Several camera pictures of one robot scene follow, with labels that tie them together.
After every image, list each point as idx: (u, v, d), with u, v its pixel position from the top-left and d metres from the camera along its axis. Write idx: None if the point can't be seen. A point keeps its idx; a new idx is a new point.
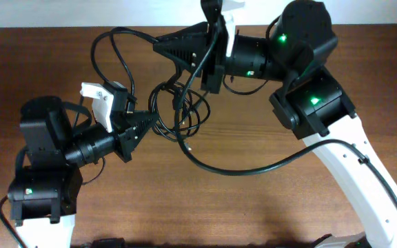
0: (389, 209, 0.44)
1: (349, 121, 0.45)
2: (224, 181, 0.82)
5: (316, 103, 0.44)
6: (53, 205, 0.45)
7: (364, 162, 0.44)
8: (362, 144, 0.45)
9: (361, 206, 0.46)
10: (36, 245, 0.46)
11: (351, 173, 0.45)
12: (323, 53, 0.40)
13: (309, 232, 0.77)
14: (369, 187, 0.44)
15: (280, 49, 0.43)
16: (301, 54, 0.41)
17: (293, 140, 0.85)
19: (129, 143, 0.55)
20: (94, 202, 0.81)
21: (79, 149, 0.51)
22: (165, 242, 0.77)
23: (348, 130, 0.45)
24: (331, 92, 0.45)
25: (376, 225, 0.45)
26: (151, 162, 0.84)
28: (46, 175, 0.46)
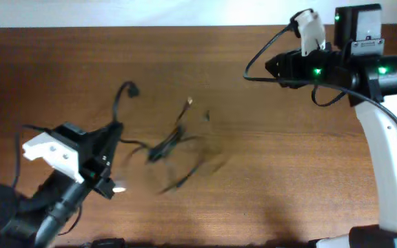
0: None
1: None
2: (224, 181, 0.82)
5: (382, 72, 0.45)
6: None
7: None
8: None
9: (383, 178, 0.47)
10: None
11: (389, 142, 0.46)
12: (371, 21, 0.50)
13: (309, 232, 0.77)
14: None
15: (341, 27, 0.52)
16: (352, 22, 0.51)
17: (293, 140, 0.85)
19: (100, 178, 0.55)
20: (94, 203, 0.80)
21: (51, 213, 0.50)
22: (166, 242, 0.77)
23: None
24: None
25: (393, 200, 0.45)
26: (152, 162, 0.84)
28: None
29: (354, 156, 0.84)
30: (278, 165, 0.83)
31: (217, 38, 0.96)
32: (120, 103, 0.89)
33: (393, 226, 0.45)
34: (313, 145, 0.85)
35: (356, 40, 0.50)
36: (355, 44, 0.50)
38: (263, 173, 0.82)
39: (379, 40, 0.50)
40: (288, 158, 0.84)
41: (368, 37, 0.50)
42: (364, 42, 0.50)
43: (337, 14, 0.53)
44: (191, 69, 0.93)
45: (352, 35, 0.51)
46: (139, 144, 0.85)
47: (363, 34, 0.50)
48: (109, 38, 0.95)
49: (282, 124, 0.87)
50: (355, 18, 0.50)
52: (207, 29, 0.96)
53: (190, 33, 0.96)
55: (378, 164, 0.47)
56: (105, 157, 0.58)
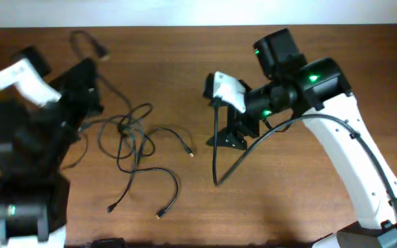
0: (376, 183, 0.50)
1: (344, 98, 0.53)
2: (225, 181, 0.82)
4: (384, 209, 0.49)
5: (314, 80, 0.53)
6: (41, 220, 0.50)
7: (355, 136, 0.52)
8: (355, 121, 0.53)
9: (351, 180, 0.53)
10: None
11: (342, 145, 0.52)
12: (283, 43, 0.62)
13: (309, 232, 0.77)
14: (358, 159, 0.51)
15: (261, 56, 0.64)
16: (269, 49, 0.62)
17: (293, 140, 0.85)
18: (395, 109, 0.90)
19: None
20: (94, 202, 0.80)
21: None
22: (165, 242, 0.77)
23: (344, 107, 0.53)
24: (329, 72, 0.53)
25: (364, 198, 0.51)
26: (152, 162, 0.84)
28: (27, 195, 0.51)
29: None
30: (278, 164, 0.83)
31: (217, 39, 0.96)
32: (120, 103, 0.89)
33: (373, 223, 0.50)
34: (313, 145, 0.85)
35: (279, 62, 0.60)
36: (279, 65, 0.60)
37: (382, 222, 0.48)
38: (262, 173, 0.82)
39: (300, 54, 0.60)
40: (287, 158, 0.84)
41: (289, 56, 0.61)
42: (284, 60, 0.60)
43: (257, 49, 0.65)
44: (191, 69, 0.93)
45: (273, 57, 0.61)
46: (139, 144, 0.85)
47: (282, 54, 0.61)
48: (107, 38, 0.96)
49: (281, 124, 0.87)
50: (271, 46, 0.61)
52: (207, 29, 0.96)
53: (190, 34, 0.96)
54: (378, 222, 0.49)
55: (343, 169, 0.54)
56: None
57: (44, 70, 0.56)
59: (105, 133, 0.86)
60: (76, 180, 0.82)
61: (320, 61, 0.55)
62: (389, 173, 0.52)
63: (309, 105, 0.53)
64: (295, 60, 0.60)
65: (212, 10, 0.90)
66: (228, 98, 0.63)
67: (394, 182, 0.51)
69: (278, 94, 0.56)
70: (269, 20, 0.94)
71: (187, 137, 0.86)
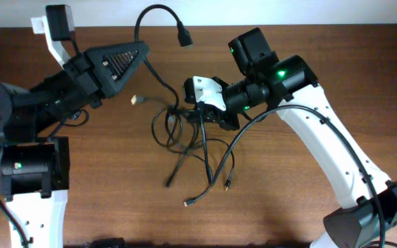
0: (348, 162, 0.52)
1: (312, 89, 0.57)
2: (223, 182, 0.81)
4: (358, 186, 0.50)
5: (282, 75, 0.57)
6: (44, 178, 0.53)
7: (324, 121, 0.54)
8: (324, 108, 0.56)
9: (327, 164, 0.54)
10: (27, 220, 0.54)
11: (313, 131, 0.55)
12: (256, 42, 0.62)
13: (309, 232, 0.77)
14: (331, 144, 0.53)
15: (236, 56, 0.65)
16: (243, 49, 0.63)
17: (293, 140, 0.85)
18: None
19: (96, 76, 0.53)
20: (94, 202, 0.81)
21: (47, 108, 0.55)
22: (165, 242, 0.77)
23: (311, 97, 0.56)
24: (296, 68, 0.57)
25: (340, 179, 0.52)
26: (152, 162, 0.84)
28: (32, 153, 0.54)
29: None
30: (277, 164, 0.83)
31: (218, 39, 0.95)
32: (120, 103, 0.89)
33: (350, 202, 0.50)
34: None
35: (252, 60, 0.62)
36: (252, 63, 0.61)
37: (358, 199, 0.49)
38: (263, 173, 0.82)
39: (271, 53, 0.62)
40: (287, 158, 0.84)
41: (262, 54, 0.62)
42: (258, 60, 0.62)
43: (231, 48, 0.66)
44: (191, 69, 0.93)
45: (248, 57, 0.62)
46: (139, 144, 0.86)
47: (256, 52, 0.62)
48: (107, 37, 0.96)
49: (281, 124, 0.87)
50: (244, 46, 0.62)
52: (207, 30, 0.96)
53: (191, 33, 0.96)
54: (353, 199, 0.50)
55: (318, 154, 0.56)
56: (108, 67, 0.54)
57: (54, 30, 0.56)
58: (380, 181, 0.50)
59: (104, 133, 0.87)
60: (76, 180, 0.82)
61: (289, 58, 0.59)
62: (360, 153, 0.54)
63: (279, 97, 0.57)
64: (267, 58, 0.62)
65: (214, 11, 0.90)
66: (209, 100, 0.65)
67: (367, 162, 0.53)
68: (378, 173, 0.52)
69: (256, 90, 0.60)
70: (269, 20, 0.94)
71: None
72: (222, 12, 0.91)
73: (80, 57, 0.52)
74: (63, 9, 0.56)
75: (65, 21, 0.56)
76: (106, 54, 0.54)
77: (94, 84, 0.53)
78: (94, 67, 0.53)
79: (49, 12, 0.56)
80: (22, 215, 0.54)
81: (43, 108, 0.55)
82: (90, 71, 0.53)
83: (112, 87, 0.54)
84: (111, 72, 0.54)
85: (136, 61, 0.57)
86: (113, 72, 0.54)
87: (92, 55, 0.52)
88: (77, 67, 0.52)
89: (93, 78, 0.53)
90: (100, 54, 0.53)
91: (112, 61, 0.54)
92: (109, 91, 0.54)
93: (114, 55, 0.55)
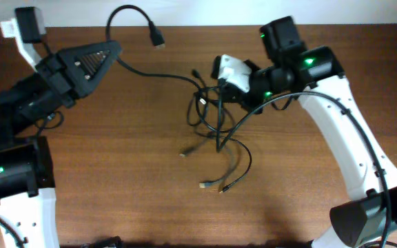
0: (362, 154, 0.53)
1: (336, 80, 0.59)
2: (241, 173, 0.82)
4: (369, 178, 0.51)
5: (310, 63, 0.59)
6: (28, 178, 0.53)
7: (346, 112, 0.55)
8: (347, 100, 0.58)
9: (342, 154, 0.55)
10: (18, 221, 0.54)
11: (334, 120, 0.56)
12: (287, 30, 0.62)
13: (309, 232, 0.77)
14: (349, 135, 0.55)
15: (267, 41, 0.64)
16: (273, 36, 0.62)
17: (293, 140, 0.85)
18: None
19: (69, 78, 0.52)
20: (94, 202, 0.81)
21: (21, 111, 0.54)
22: (166, 242, 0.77)
23: (335, 88, 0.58)
24: (323, 58, 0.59)
25: (352, 169, 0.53)
26: (152, 162, 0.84)
28: (10, 156, 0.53)
29: None
30: (278, 164, 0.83)
31: (218, 39, 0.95)
32: (120, 103, 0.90)
33: (360, 192, 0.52)
34: (313, 145, 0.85)
35: (282, 47, 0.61)
36: (282, 50, 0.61)
37: (368, 191, 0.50)
38: (263, 173, 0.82)
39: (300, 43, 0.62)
40: (287, 158, 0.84)
41: (291, 42, 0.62)
42: (289, 47, 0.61)
43: (262, 34, 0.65)
44: (191, 69, 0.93)
45: (278, 44, 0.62)
46: (139, 144, 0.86)
47: (285, 40, 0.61)
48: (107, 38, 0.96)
49: (282, 124, 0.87)
50: (276, 32, 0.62)
52: (207, 30, 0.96)
53: (191, 33, 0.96)
54: (364, 191, 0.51)
55: (334, 143, 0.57)
56: (84, 67, 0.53)
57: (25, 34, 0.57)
58: (393, 178, 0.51)
59: (105, 133, 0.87)
60: (76, 180, 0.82)
61: (318, 48, 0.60)
62: (377, 147, 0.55)
63: (303, 85, 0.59)
64: (297, 48, 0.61)
65: (212, 10, 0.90)
66: None
67: (382, 156, 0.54)
68: (392, 169, 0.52)
69: (279, 74, 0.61)
70: (270, 20, 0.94)
71: (187, 137, 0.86)
72: (221, 11, 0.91)
73: (54, 58, 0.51)
74: (32, 12, 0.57)
75: (36, 24, 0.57)
76: (80, 55, 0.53)
77: (67, 85, 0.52)
78: (66, 69, 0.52)
79: (18, 15, 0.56)
80: (11, 218, 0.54)
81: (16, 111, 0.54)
82: (63, 71, 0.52)
83: (83, 87, 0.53)
84: (86, 75, 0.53)
85: (109, 60, 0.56)
86: (85, 72, 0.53)
87: (65, 56, 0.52)
88: (53, 67, 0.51)
89: (66, 79, 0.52)
90: (72, 54, 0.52)
91: (86, 60, 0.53)
92: (82, 91, 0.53)
93: (89, 54, 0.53)
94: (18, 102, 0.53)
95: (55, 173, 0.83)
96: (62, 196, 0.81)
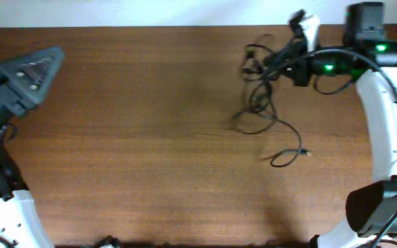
0: None
1: None
2: (278, 153, 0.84)
4: None
5: (381, 49, 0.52)
6: None
7: None
8: None
9: (377, 136, 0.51)
10: (3, 227, 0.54)
11: (384, 104, 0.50)
12: (371, 16, 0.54)
13: (309, 232, 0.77)
14: (393, 121, 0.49)
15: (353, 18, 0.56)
16: (356, 15, 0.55)
17: (293, 140, 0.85)
18: None
19: (12, 93, 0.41)
20: (94, 202, 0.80)
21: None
22: (165, 242, 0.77)
23: (395, 78, 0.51)
24: (393, 51, 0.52)
25: (384, 153, 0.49)
26: (152, 162, 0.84)
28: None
29: (354, 156, 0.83)
30: (277, 165, 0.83)
31: (219, 38, 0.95)
32: (120, 102, 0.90)
33: (385, 175, 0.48)
34: (313, 145, 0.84)
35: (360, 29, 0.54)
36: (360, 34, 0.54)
37: (393, 176, 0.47)
38: (262, 173, 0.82)
39: (380, 30, 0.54)
40: (288, 158, 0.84)
41: (372, 27, 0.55)
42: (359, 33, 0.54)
43: (348, 11, 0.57)
44: (190, 68, 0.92)
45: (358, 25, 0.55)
46: (139, 143, 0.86)
47: (367, 23, 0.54)
48: (107, 37, 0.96)
49: (282, 125, 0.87)
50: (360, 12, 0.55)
52: (207, 29, 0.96)
53: (191, 33, 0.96)
54: (388, 175, 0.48)
55: (372, 121, 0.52)
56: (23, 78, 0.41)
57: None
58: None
59: (105, 132, 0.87)
60: (76, 180, 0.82)
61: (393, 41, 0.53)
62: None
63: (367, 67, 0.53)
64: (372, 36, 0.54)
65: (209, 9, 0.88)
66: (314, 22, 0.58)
67: (394, 151, 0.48)
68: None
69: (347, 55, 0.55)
70: (272, 20, 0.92)
71: (187, 137, 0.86)
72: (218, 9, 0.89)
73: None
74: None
75: None
76: (19, 65, 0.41)
77: (9, 100, 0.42)
78: (7, 81, 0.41)
79: None
80: None
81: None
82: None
83: (29, 100, 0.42)
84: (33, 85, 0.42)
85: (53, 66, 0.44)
86: (30, 81, 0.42)
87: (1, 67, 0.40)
88: (18, 69, 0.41)
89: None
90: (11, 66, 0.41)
91: (28, 70, 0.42)
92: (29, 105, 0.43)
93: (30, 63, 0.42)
94: None
95: (55, 173, 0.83)
96: (63, 196, 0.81)
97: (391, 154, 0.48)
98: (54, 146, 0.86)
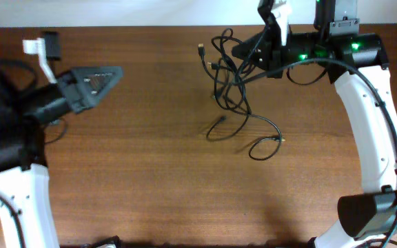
0: (388, 149, 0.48)
1: (380, 71, 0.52)
2: (254, 140, 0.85)
4: (388, 174, 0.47)
5: (356, 48, 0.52)
6: (21, 155, 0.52)
7: (380, 105, 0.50)
8: (384, 93, 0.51)
9: (362, 142, 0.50)
10: (13, 196, 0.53)
11: (367, 110, 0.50)
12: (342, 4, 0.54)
13: (309, 232, 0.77)
14: (377, 126, 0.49)
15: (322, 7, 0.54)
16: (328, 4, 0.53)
17: (293, 140, 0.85)
18: None
19: (78, 93, 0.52)
20: (94, 203, 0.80)
21: (38, 108, 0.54)
22: (165, 242, 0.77)
23: (376, 78, 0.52)
24: (371, 45, 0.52)
25: (371, 162, 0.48)
26: (152, 162, 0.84)
28: (3, 135, 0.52)
29: (355, 156, 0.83)
30: (277, 164, 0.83)
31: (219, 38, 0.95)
32: (119, 102, 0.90)
33: (374, 184, 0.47)
34: (313, 145, 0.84)
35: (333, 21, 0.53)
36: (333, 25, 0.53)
37: (383, 187, 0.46)
38: (262, 173, 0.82)
39: (355, 21, 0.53)
40: (288, 158, 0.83)
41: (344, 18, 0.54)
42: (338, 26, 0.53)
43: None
44: (190, 68, 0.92)
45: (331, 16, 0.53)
46: (139, 143, 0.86)
47: (340, 14, 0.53)
48: (106, 36, 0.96)
49: (282, 125, 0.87)
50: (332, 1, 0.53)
52: (207, 29, 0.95)
53: (191, 33, 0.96)
54: (379, 184, 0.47)
55: (357, 127, 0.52)
56: (89, 84, 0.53)
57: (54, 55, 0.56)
58: None
59: (105, 132, 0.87)
60: (76, 180, 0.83)
61: (367, 35, 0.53)
62: None
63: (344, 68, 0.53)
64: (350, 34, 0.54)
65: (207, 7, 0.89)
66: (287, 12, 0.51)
67: (382, 159, 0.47)
68: None
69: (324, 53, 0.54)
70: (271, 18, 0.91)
71: (187, 137, 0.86)
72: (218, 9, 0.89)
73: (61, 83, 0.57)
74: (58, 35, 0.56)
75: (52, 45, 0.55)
76: (88, 73, 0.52)
77: (74, 98, 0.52)
78: (76, 84, 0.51)
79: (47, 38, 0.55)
80: (5, 191, 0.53)
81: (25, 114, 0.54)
82: (72, 86, 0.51)
83: (89, 102, 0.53)
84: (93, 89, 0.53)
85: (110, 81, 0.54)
86: (92, 88, 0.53)
87: (76, 71, 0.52)
88: (87, 78, 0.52)
89: (74, 92, 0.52)
90: (80, 73, 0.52)
91: (93, 78, 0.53)
92: (87, 103, 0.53)
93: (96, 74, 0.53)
94: (25, 105, 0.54)
95: (54, 173, 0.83)
96: (62, 196, 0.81)
97: (378, 162, 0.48)
98: (54, 146, 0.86)
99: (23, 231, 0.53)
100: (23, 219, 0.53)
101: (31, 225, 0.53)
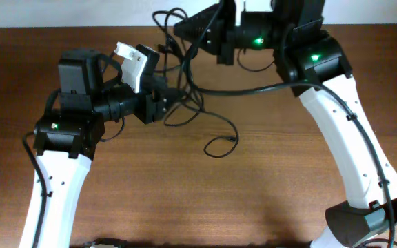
0: (368, 163, 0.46)
1: (347, 80, 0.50)
2: (253, 140, 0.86)
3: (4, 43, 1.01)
4: (373, 190, 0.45)
5: (316, 60, 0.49)
6: (74, 142, 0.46)
7: (352, 118, 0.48)
8: (353, 102, 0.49)
9: (342, 159, 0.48)
10: (51, 176, 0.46)
11: (338, 126, 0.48)
12: (311, 10, 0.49)
13: (309, 233, 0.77)
14: (353, 142, 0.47)
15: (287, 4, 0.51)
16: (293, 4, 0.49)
17: (293, 140, 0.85)
18: None
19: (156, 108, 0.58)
20: (94, 202, 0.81)
21: (108, 104, 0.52)
22: (165, 242, 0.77)
23: (344, 88, 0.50)
24: (331, 52, 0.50)
25: (354, 179, 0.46)
26: (151, 162, 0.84)
28: (72, 117, 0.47)
29: None
30: (276, 164, 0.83)
31: None
32: None
33: (361, 202, 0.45)
34: (312, 145, 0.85)
35: (298, 25, 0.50)
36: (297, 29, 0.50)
37: (371, 203, 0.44)
38: (262, 173, 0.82)
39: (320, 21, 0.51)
40: (287, 158, 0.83)
41: (311, 21, 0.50)
42: (302, 27, 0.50)
43: None
44: None
45: (296, 21, 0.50)
46: (138, 143, 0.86)
47: (305, 19, 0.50)
48: (109, 38, 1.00)
49: (281, 125, 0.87)
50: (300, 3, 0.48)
52: None
53: None
54: (366, 202, 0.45)
55: (333, 143, 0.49)
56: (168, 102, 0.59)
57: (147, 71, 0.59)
58: (396, 188, 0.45)
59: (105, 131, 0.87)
60: None
61: (323, 40, 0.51)
62: (381, 154, 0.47)
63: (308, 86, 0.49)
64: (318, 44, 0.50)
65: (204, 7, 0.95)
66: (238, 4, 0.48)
67: (364, 176, 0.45)
68: (396, 180, 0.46)
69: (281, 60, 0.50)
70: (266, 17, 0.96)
71: (185, 137, 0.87)
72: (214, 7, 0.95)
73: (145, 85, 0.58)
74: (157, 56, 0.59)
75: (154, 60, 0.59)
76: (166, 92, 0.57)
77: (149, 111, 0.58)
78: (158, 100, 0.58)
79: (150, 57, 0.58)
80: (47, 169, 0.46)
81: (108, 106, 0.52)
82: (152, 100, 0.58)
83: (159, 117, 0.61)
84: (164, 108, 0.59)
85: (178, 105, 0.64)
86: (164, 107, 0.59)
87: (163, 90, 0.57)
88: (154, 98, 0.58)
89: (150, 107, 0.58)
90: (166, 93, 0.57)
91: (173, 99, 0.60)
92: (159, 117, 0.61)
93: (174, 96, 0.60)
94: (109, 95, 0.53)
95: None
96: None
97: (360, 180, 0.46)
98: None
99: (44, 218, 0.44)
100: (49, 202, 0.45)
101: (53, 215, 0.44)
